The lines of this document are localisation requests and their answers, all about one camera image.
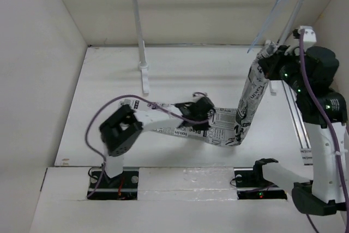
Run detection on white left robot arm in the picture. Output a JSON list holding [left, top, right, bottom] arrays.
[[99, 97, 215, 188]]

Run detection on light blue wire hanger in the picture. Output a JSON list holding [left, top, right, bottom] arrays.
[[247, 0, 288, 53]]

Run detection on newspaper print trousers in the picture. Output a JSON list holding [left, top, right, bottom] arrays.
[[117, 40, 278, 148]]

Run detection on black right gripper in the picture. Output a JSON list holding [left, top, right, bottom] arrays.
[[259, 44, 310, 95]]

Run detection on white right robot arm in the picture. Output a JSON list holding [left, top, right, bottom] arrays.
[[252, 43, 348, 216]]

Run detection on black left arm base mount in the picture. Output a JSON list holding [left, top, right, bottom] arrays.
[[87, 167, 139, 201]]

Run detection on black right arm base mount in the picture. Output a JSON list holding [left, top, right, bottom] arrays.
[[230, 158, 287, 200]]

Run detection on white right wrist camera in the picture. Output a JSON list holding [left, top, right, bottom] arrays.
[[293, 26, 317, 46]]

